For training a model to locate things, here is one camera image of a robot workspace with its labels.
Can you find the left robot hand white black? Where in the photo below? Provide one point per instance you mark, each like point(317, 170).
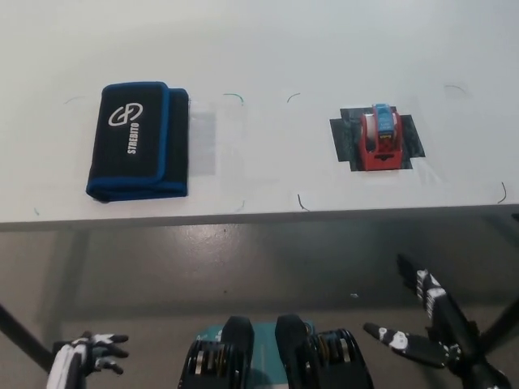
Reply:
point(67, 364)

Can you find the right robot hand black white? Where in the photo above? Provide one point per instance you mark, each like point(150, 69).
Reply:
point(450, 324)

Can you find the red tape dispenser blue label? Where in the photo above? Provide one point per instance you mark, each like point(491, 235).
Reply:
point(380, 156)

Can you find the black tape patch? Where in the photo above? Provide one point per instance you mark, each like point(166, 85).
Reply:
point(344, 138)

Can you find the right robot body block black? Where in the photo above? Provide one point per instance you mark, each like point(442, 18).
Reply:
point(296, 348)

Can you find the robot body block black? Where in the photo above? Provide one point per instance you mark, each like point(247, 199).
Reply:
point(237, 344)
point(296, 348)

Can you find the left robot body block black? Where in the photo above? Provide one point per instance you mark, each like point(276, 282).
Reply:
point(237, 344)

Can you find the black blue-trimmed fabric pouch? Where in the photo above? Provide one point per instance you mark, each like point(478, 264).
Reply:
point(138, 142)

